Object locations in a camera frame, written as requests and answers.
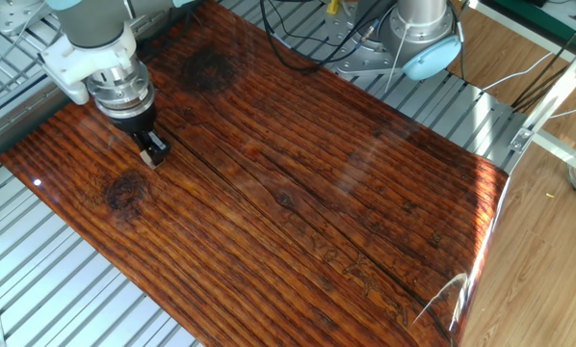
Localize aluminium frame post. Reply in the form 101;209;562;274
521;32;576;141

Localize aluminium frame crossbar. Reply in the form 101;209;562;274
531;128;576;180

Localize cable with silver plug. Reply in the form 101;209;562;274
361;18;381;43

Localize black base cable bundle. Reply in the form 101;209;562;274
258;0;381;75

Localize small wooden cube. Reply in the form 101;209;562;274
139;147;167;171

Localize glossy wood grain table cover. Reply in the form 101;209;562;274
0;0;511;347

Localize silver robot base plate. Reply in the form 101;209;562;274
324;0;444;77

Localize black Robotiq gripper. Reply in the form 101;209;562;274
107;103;172;169

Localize white zip tie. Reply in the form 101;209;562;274
383;23;411;93

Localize green topped desk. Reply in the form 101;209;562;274
468;0;576;78

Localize silver frame corner bracket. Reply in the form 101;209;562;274
508;126;536;154

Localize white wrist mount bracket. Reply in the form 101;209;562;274
39;21;139;106

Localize silver perforated mounting plate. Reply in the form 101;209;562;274
0;0;49;36

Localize black cables beside post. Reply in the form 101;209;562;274
511;12;576;113

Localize white cable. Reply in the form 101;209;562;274
549;99;576;120
480;51;555;93

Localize grey aluminium rail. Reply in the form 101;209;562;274
0;0;207;168

